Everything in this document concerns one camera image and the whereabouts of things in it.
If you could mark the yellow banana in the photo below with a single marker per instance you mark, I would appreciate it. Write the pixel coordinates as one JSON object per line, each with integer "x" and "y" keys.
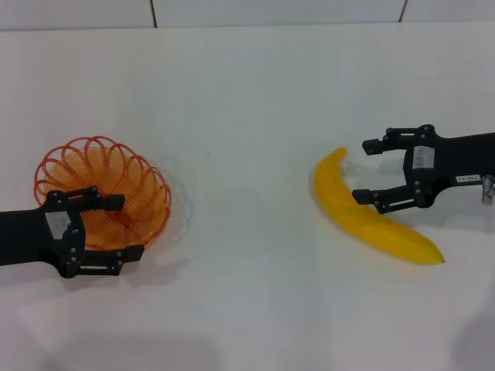
{"x": 386, "y": 232}

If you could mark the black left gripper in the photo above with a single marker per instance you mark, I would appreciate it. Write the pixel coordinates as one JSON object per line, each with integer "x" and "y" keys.
{"x": 23, "y": 235}

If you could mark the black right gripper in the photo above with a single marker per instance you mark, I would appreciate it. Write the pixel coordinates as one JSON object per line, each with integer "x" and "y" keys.
{"x": 464, "y": 158}

